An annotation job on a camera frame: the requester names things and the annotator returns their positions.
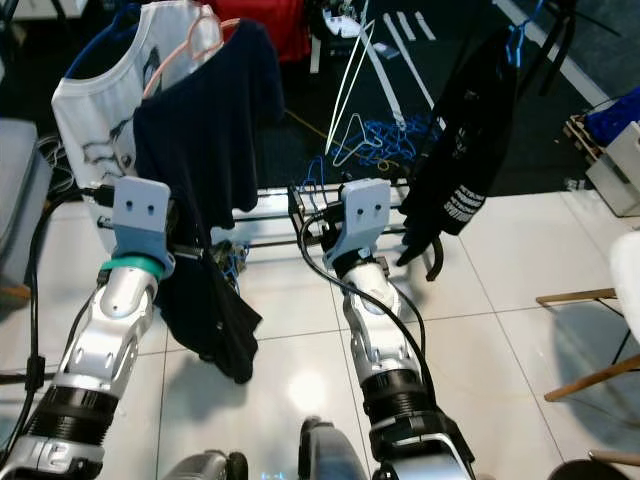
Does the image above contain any navy shirt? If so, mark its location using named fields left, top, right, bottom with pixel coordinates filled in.
left=133, top=20, right=288, bottom=386

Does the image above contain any pink hanger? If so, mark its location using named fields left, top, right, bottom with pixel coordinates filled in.
left=142, top=15, right=241, bottom=101

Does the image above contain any black printed sports shirt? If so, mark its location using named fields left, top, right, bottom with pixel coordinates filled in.
left=395, top=25, right=526, bottom=266

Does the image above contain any robot right leg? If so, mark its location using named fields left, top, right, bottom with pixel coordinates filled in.
left=300, top=418, right=376, bottom=480

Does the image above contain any robot leg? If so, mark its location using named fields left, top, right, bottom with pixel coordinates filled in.
left=160, top=448, right=251, bottom=480
left=300, top=418, right=376, bottom=480

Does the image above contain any white plastic device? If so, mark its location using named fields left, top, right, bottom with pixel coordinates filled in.
left=320, top=8, right=364, bottom=41

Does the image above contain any red shirt with yellow print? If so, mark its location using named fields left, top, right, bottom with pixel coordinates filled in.
left=220, top=0, right=311, bottom=63

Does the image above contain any robot left leg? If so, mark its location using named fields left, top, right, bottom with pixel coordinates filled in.
left=160, top=448, right=251, bottom=480

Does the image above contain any white shirt with face print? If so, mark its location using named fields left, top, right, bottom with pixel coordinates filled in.
left=52, top=3, right=221, bottom=216

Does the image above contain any grey upholstered chair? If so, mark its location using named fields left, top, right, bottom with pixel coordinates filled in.
left=0, top=120, right=33, bottom=301

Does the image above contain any white moulded chair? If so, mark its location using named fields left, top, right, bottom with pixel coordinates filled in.
left=535, top=228, right=640, bottom=401

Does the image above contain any blue cloth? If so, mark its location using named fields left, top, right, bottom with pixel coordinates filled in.
left=585, top=85, right=640, bottom=146

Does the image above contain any white wire hanger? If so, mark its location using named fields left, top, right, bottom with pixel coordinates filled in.
left=325, top=110, right=376, bottom=166

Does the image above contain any blue wire hanger pile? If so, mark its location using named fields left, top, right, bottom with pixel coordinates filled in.
left=325, top=115, right=446, bottom=171

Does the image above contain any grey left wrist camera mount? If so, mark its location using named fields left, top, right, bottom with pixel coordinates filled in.
left=112, top=178, right=173, bottom=263

